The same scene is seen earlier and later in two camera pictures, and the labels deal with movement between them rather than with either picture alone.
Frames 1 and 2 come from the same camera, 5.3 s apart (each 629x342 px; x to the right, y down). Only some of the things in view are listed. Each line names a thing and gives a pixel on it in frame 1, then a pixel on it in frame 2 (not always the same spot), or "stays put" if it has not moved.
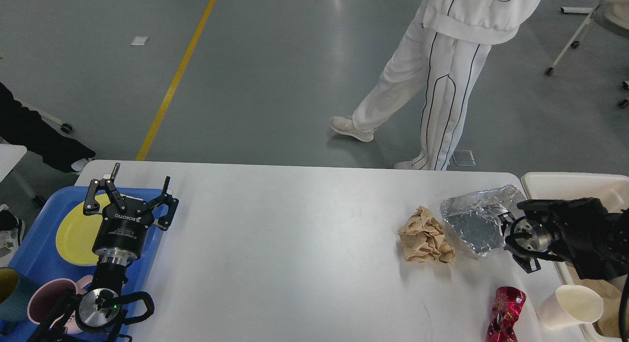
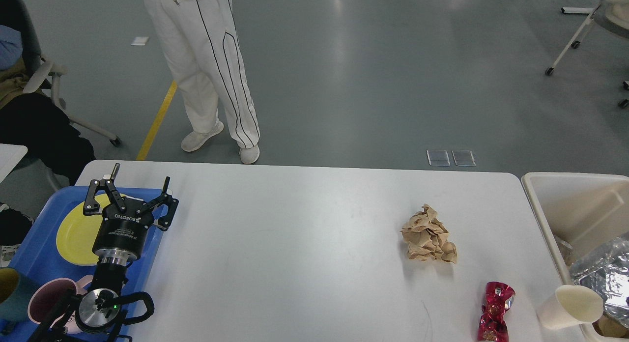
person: (444, 55) → (197, 29)
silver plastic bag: (474, 218) → (606, 269)
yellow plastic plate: (76, 234) stays put
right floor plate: (464, 157) stays put
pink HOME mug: (51, 297) stays put
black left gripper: (121, 233) stays put
